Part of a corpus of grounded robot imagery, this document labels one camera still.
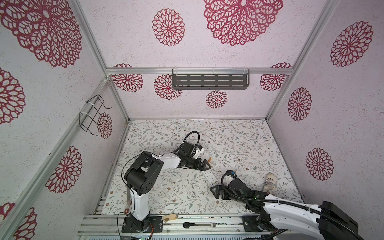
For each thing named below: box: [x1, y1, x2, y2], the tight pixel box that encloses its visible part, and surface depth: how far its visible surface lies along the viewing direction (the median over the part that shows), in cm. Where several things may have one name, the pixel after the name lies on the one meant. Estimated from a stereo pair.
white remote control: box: [202, 170, 219, 186], surface depth 89 cm
